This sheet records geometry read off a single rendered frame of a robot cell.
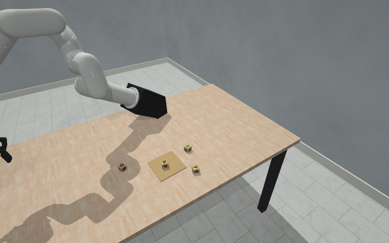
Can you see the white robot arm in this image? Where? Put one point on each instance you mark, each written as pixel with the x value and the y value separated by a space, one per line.
pixel 23 23

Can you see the tan square mat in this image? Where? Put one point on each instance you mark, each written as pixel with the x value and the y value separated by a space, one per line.
pixel 175 165

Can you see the tan letter block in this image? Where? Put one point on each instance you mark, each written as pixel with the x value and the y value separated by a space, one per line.
pixel 164 164
pixel 122 167
pixel 187 148
pixel 195 169

